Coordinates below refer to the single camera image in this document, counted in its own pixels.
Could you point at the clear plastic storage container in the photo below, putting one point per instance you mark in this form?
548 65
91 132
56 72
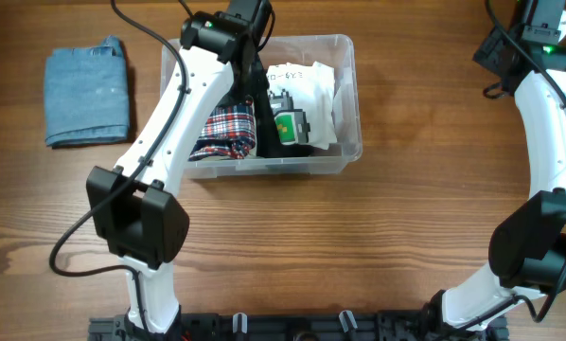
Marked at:
337 51

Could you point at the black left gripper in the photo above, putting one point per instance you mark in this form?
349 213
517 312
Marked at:
260 80

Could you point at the blue denim cloth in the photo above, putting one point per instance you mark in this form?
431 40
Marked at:
86 95

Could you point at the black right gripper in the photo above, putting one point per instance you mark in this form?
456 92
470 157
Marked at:
489 49

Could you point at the black cloth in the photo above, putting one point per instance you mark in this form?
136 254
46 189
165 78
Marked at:
268 144

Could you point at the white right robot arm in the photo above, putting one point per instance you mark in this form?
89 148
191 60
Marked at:
526 263

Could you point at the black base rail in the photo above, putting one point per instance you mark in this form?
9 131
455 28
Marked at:
385 325

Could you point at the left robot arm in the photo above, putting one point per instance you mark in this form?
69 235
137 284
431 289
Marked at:
135 205

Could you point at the white printed t-shirt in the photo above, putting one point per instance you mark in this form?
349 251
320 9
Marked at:
301 98

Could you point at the red plaid cloth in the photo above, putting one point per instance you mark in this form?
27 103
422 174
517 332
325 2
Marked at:
229 133

